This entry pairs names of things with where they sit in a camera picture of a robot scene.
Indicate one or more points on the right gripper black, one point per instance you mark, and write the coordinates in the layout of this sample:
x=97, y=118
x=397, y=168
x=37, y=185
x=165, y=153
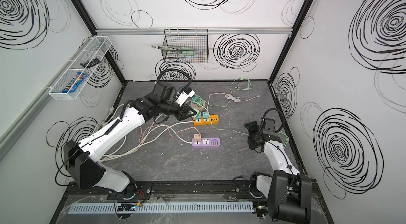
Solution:
x=252, y=129

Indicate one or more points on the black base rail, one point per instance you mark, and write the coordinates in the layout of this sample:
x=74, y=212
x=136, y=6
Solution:
x=229, y=188

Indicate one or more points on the pink plug adapter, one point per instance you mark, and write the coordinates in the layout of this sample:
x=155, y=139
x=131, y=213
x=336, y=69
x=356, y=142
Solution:
x=197, y=138

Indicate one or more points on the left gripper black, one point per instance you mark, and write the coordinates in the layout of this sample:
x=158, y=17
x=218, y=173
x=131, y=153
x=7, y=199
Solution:
x=182, y=111

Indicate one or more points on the teal plug adapter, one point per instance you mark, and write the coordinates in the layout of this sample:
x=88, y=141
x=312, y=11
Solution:
x=199, y=116
x=206, y=116
x=195, y=98

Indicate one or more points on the orange power strip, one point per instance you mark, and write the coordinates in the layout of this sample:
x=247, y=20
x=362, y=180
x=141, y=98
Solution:
x=214, y=119

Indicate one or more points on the green plug adapter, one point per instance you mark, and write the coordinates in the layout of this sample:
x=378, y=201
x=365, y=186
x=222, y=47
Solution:
x=200, y=102

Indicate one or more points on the grey slotted cable duct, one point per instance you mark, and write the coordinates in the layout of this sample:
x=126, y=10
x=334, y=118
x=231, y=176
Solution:
x=162, y=207

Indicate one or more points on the white wire wall basket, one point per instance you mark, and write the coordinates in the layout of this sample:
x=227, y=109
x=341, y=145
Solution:
x=95, y=47

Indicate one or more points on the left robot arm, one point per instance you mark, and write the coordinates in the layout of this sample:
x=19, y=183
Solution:
x=82, y=159

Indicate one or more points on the round pink power strip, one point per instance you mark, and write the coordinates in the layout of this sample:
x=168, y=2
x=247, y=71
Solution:
x=198, y=106

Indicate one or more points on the purple power strip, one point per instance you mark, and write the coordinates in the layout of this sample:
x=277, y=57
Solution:
x=207, y=143

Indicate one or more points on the blue candy packet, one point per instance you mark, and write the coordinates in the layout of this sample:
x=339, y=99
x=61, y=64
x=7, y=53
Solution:
x=73, y=85

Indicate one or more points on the metal tongs in basket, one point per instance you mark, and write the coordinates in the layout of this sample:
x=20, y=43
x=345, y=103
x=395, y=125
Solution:
x=185, y=51

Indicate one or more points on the black wire wall basket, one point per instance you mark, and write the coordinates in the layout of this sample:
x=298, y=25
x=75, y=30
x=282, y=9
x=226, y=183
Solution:
x=196, y=38

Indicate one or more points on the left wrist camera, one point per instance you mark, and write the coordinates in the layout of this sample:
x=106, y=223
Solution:
x=183, y=95

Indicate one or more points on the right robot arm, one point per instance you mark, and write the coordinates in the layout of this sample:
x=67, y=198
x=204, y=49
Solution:
x=288, y=192

